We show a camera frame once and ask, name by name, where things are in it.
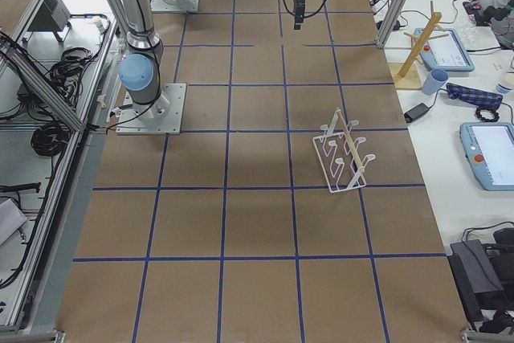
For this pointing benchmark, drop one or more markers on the blue teach pendant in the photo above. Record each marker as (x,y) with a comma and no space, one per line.
(445,50)
(489,151)

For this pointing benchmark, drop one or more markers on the blue cup on desk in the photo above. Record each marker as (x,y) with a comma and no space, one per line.
(434,80)

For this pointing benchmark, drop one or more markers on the blue teach pendant far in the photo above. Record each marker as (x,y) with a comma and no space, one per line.
(445,50)

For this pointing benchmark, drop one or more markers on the aluminium frame post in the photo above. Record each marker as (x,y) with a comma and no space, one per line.
(397,1)

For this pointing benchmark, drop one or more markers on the blue teach pendant near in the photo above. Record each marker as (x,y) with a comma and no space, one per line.
(489,151)

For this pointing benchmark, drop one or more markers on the wooden mug tree stand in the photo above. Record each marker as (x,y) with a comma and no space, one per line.
(403,76)

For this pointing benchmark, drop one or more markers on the black power adapter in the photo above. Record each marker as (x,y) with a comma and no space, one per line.
(416,112)

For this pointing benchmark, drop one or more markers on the blue checked cloth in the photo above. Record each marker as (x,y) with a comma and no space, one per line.
(479,98)

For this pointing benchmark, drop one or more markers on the white wire cup rack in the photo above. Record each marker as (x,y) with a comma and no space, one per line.
(337,152)

